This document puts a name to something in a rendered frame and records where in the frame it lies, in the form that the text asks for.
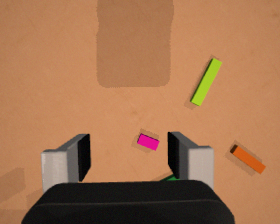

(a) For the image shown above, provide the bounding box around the magenta block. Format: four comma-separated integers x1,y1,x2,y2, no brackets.
137,133,159,151

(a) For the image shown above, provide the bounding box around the orange rod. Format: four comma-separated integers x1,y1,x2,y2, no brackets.
230,145,266,174

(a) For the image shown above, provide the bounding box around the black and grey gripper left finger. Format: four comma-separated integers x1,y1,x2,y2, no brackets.
40,134,91,194

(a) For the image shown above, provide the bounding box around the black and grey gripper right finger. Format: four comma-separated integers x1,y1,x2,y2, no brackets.
167,131,214,191

